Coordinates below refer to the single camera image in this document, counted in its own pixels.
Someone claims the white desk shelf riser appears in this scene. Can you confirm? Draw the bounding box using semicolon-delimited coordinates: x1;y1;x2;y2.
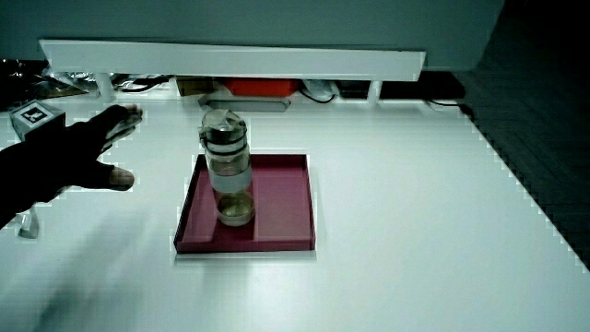
38;39;428;105

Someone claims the maroon square tray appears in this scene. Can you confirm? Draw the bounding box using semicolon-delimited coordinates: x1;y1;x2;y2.
172;153;317;255

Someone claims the grey flat power strip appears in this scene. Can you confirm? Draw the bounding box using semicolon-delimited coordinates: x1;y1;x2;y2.
197;95;291;113

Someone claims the shiny foil wrapping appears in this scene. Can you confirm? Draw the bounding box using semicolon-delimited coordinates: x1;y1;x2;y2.
0;58;100;112

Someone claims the orange box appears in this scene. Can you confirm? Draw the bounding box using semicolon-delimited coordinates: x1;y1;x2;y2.
224;77;301;98

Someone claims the dark yellow box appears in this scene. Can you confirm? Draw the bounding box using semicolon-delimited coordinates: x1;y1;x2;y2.
176;76;216;97

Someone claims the person's left hand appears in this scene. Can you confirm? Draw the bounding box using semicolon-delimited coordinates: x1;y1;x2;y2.
9;101;145;205

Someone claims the white plastic bag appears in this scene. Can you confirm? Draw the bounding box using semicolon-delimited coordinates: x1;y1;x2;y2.
301;78;340;103

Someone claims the black cable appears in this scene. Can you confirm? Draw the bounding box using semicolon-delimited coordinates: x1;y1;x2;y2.
120;76;171;93
426;98;476;119

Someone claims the small black box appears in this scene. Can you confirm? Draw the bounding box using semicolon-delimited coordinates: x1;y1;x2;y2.
338;80;370;100

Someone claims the person's left forearm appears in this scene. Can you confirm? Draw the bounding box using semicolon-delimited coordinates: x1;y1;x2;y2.
0;143;36;230

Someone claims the clear bottle with grey lid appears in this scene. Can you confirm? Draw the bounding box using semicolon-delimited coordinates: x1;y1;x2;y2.
197;108;256;228

